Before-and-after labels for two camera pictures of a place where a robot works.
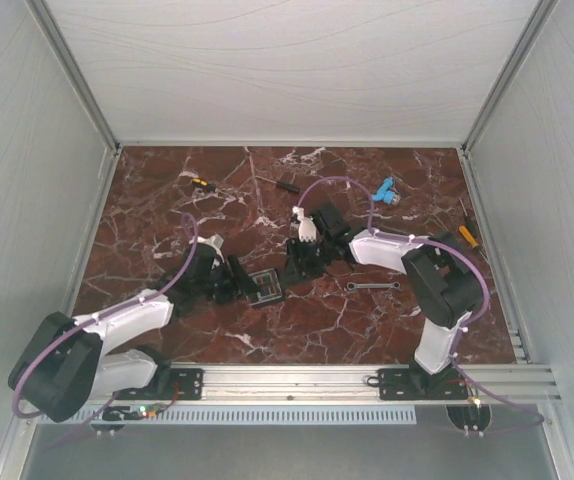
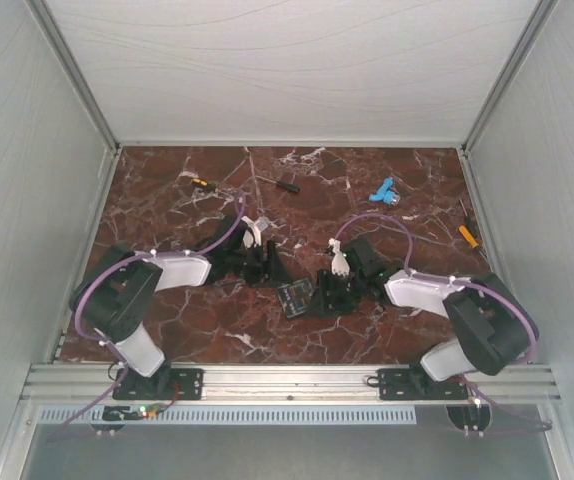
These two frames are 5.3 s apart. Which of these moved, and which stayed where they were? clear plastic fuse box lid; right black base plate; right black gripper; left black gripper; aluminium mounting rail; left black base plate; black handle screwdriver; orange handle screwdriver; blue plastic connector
Moved: right black gripper; clear plastic fuse box lid; left black gripper
Stayed: left black base plate; right black base plate; orange handle screwdriver; blue plastic connector; black handle screwdriver; aluminium mounting rail
